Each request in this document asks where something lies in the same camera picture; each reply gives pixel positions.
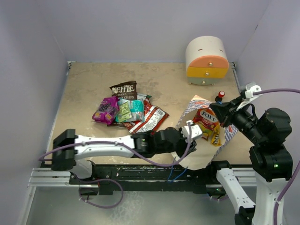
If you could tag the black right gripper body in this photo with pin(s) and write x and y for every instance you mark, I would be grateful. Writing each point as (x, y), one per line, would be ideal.
(234, 116)

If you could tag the brown potato chips bag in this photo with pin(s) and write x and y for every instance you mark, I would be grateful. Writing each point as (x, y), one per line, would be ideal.
(125, 90)

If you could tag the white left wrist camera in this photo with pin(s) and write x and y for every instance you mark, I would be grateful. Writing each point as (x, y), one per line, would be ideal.
(191, 130)

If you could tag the green candy packet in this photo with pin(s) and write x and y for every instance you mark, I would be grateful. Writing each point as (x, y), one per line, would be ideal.
(124, 112)

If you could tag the purple snack packet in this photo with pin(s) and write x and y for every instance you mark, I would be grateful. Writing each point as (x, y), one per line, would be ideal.
(107, 111)

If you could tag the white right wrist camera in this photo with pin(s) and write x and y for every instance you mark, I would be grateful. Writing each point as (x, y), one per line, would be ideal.
(248, 95)

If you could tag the round drawer box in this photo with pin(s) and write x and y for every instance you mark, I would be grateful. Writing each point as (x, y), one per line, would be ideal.
(206, 61)

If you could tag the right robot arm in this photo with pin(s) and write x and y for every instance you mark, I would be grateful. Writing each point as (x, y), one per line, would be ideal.
(271, 162)

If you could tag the orange snack packet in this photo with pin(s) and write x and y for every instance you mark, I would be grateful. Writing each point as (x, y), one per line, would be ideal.
(207, 122)

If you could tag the yellow m&m packet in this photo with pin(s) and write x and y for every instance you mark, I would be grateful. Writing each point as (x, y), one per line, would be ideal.
(215, 139)

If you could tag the black table edge rail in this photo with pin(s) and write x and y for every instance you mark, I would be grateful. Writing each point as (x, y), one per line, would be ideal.
(142, 178)

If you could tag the teal snack packet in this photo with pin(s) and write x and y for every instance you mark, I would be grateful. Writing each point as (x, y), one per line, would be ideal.
(136, 108)

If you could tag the green chips bag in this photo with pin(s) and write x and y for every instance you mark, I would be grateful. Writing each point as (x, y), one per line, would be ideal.
(142, 97)

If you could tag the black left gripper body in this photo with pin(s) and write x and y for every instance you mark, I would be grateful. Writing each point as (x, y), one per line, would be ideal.
(179, 148)

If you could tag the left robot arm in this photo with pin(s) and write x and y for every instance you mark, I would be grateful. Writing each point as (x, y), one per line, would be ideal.
(71, 152)

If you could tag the blue checkered paper bag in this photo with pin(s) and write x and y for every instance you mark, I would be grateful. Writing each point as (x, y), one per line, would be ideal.
(204, 151)

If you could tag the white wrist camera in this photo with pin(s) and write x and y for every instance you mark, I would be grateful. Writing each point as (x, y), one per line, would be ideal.
(191, 130)
(248, 95)

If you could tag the red doritos bag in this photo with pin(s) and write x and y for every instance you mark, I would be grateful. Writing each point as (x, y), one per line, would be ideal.
(154, 117)

